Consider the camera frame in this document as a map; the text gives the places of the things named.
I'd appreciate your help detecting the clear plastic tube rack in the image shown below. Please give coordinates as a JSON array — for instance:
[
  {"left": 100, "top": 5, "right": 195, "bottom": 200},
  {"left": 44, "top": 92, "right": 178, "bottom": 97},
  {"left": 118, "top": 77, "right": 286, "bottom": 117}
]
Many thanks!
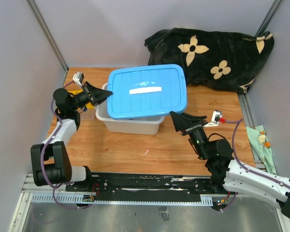
[{"left": 80, "top": 109, "right": 95, "bottom": 122}]

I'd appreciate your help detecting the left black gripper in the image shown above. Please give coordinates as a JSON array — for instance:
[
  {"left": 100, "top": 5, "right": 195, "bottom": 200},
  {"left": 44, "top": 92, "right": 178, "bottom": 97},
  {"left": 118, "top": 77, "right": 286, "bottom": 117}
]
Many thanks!
[{"left": 71, "top": 81, "right": 113, "bottom": 111}]

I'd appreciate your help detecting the green cloth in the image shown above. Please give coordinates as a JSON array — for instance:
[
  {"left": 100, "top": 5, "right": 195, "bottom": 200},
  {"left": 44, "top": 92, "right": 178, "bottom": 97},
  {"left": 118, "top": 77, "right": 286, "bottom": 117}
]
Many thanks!
[{"left": 246, "top": 125, "right": 277, "bottom": 174}]

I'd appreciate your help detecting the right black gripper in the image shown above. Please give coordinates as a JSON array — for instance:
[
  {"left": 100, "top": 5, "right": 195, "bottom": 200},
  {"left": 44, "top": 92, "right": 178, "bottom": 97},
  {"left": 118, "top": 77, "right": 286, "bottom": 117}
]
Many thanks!
[{"left": 170, "top": 110, "right": 209, "bottom": 160}]

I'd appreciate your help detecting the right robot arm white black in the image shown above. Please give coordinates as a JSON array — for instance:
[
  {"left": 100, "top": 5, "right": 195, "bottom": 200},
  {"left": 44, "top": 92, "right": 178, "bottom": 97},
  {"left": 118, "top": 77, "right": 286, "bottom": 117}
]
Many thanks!
[{"left": 170, "top": 111, "right": 290, "bottom": 219}]

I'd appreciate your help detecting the yellow test tube rack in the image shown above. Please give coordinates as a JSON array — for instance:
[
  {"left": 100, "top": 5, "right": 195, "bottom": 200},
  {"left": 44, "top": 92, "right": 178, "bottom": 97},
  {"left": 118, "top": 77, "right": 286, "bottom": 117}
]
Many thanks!
[{"left": 70, "top": 90, "right": 95, "bottom": 111}]

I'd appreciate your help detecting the black floral blanket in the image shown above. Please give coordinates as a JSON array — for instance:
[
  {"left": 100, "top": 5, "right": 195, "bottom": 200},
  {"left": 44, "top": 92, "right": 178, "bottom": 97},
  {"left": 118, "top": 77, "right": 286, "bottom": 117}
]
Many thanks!
[{"left": 145, "top": 28, "right": 275, "bottom": 94}]

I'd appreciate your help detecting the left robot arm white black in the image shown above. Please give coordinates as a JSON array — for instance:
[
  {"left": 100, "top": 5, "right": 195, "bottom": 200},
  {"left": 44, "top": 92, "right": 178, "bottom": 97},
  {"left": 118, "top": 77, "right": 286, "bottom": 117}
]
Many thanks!
[{"left": 30, "top": 81, "right": 113, "bottom": 191}]

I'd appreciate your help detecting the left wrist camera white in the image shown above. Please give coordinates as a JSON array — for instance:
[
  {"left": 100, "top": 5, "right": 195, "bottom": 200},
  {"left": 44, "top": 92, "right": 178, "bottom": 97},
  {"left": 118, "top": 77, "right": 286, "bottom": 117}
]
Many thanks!
[{"left": 72, "top": 72, "right": 84, "bottom": 86}]

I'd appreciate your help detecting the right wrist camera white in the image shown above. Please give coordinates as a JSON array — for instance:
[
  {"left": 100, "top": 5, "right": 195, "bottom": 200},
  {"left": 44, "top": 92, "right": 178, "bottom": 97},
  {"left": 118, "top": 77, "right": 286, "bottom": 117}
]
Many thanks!
[{"left": 203, "top": 110, "right": 223, "bottom": 127}]

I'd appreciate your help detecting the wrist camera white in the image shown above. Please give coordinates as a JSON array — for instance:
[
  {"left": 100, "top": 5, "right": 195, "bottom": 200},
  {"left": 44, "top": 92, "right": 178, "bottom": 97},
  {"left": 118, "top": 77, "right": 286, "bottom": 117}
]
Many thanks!
[
  {"left": 203, "top": 110, "right": 223, "bottom": 127},
  {"left": 72, "top": 72, "right": 84, "bottom": 86}
]

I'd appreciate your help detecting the blue plastic tray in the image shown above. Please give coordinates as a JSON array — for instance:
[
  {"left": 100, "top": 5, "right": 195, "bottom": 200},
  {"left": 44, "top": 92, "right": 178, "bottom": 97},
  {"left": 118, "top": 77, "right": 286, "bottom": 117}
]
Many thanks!
[{"left": 107, "top": 64, "right": 188, "bottom": 119}]

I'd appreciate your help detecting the white plastic bin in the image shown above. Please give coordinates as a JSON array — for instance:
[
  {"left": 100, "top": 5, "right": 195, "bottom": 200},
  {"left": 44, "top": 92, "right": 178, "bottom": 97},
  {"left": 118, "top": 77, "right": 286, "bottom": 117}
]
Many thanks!
[{"left": 95, "top": 82, "right": 165, "bottom": 135}]

